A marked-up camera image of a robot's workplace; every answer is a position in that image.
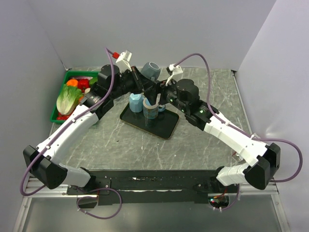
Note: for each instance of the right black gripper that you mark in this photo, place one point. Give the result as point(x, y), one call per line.
point(161, 88)

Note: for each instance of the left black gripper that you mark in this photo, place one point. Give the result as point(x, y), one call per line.
point(144, 81)

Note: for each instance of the dark grey mug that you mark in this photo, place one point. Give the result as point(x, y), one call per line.
point(151, 71)

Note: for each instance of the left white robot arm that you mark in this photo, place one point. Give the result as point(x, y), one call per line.
point(44, 160)

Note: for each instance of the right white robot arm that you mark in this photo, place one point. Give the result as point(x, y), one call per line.
point(261, 160)

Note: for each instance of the blue mug tan rim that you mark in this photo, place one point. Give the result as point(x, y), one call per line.
point(152, 111)

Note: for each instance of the light blue hexagonal mug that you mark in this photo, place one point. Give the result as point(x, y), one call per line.
point(136, 102)

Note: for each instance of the black serving tray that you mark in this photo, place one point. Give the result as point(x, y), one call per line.
point(162, 126)

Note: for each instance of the green toy pepper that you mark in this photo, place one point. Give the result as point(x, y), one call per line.
point(92, 81)

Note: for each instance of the red toy pepper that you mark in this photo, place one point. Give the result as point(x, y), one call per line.
point(83, 84)

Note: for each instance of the toy cabbage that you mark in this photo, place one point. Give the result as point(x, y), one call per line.
point(68, 99)

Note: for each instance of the red toy chili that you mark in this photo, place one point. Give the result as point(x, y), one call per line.
point(62, 117)

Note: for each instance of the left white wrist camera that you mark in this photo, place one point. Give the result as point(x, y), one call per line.
point(123, 61)

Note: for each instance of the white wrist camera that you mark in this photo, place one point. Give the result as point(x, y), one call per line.
point(123, 61)
point(173, 71)

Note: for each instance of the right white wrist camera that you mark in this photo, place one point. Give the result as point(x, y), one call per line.
point(173, 71)

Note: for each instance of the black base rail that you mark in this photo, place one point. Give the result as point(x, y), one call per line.
point(153, 186)

